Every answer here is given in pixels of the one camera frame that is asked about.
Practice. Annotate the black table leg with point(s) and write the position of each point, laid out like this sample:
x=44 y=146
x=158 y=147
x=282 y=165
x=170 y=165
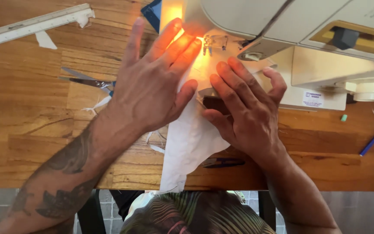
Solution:
x=267 y=209
x=91 y=214

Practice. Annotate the dark blue fabric piece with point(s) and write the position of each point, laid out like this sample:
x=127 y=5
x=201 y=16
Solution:
x=153 y=14

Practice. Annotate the small green chalk piece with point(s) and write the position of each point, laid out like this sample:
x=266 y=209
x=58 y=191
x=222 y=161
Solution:
x=344 y=117

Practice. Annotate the dark blue thread snips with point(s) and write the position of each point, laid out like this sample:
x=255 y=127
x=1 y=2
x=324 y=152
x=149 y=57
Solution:
x=226 y=162

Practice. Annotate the person's right hand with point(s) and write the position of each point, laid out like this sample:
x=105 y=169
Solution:
x=252 y=123

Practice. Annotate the long white ruler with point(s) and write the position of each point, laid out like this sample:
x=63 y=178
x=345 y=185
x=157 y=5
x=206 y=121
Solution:
x=28 y=26

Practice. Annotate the metal presser foot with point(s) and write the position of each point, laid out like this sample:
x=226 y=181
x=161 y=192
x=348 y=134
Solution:
x=208 y=44

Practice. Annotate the black cloth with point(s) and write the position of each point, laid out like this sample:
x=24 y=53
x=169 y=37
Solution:
x=125 y=201

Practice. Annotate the cream sewing machine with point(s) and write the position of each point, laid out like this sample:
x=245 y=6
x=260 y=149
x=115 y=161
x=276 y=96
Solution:
x=304 y=29

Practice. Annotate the small white fabric scrap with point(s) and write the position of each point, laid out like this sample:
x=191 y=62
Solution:
x=45 y=40

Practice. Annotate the thin white fabric strip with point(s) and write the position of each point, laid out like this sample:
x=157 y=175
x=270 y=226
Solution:
x=100 y=104

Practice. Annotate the person's left hand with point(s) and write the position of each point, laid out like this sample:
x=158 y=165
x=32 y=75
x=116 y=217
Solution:
x=141 y=94

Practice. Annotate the person's leaf patterned shirt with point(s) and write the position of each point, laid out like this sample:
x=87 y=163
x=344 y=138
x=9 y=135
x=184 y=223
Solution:
x=193 y=214

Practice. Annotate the white fabric piece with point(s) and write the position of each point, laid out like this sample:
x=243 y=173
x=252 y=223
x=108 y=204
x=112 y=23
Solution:
x=190 y=143

